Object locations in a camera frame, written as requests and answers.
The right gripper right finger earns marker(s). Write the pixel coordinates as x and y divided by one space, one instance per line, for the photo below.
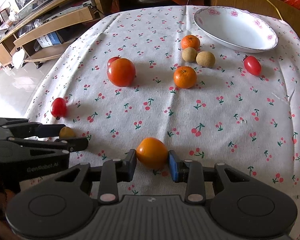
195 175

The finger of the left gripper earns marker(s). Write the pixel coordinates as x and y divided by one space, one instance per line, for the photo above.
23 130
70 145

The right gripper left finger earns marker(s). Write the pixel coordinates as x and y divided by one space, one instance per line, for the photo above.
76 182

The small yellow longan fruit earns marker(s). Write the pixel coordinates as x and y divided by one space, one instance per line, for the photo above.
66 133

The small orange kumquat fruit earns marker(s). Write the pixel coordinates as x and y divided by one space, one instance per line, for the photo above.
152 153

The large red tomato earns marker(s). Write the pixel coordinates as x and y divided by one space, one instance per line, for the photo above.
121 72

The brown longan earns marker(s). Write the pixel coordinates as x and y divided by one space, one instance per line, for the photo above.
205 59
189 54

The cherry print white tablecloth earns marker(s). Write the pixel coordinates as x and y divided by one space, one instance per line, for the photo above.
249 122

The wooden tv cabinet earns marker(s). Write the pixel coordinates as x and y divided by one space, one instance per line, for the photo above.
45 33

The white floral porcelain plate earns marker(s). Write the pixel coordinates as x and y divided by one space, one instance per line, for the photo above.
236 29

